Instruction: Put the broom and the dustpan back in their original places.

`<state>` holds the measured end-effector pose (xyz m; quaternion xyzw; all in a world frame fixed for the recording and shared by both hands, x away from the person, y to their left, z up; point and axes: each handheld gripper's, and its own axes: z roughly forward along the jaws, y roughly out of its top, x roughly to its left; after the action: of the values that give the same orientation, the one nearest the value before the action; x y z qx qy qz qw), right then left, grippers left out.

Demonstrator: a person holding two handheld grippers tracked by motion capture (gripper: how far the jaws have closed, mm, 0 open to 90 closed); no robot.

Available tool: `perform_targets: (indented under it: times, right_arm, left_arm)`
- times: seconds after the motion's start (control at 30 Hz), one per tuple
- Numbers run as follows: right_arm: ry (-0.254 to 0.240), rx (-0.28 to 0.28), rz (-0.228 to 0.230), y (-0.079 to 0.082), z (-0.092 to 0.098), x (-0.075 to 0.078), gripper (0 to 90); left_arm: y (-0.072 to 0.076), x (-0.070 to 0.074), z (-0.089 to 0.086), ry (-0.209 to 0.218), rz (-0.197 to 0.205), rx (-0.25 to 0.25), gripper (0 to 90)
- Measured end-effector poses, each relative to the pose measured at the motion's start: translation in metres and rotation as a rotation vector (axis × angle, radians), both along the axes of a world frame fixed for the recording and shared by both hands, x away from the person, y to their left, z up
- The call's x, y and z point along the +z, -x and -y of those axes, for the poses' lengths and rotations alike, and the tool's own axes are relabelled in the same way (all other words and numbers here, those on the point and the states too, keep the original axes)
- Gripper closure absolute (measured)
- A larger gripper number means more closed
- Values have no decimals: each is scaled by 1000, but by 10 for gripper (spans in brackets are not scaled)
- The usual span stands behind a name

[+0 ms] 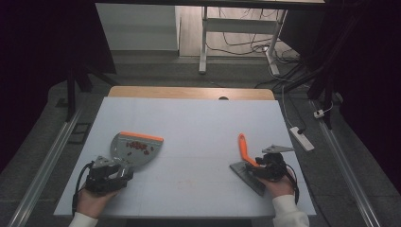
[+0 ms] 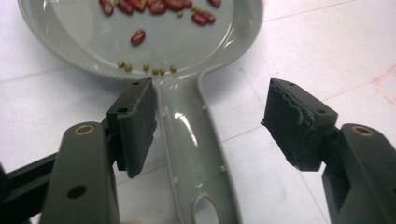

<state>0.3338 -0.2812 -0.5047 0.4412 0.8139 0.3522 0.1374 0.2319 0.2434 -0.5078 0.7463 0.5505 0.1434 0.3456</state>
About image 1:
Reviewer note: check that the black metal stand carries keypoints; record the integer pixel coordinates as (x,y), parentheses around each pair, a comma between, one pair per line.
(72,91)

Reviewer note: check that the white metal desk frame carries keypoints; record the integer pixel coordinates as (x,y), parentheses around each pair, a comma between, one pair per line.
(239,26)

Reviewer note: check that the wooden table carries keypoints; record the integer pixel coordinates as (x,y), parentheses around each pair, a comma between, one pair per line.
(176,92)

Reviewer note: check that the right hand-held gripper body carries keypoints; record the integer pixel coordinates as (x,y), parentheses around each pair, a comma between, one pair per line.
(273,165)

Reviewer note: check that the white power strip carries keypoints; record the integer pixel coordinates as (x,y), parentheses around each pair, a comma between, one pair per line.
(302,138)

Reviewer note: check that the white table mat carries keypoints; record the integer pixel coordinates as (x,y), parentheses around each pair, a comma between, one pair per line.
(201,195)

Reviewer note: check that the grey dustpan with orange lip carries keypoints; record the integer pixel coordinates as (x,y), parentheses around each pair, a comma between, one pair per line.
(138,153)

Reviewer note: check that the pile of red beans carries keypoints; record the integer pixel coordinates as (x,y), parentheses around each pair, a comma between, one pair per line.
(138,146)

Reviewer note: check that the small white plug adapter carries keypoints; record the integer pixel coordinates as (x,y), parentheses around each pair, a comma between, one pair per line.
(319,113)

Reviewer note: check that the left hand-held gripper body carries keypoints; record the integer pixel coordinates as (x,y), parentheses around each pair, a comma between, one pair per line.
(102,178)

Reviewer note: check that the person's right hand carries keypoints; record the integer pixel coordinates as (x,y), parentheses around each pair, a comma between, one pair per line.
(279,186)

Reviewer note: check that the aluminium floor rail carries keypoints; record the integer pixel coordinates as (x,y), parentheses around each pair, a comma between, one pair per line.
(44,170)
(346,176)

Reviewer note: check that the person's left hand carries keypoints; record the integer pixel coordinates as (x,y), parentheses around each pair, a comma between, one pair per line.
(91,201)

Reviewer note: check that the white panel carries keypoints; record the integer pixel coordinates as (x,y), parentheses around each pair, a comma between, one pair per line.
(135,26)

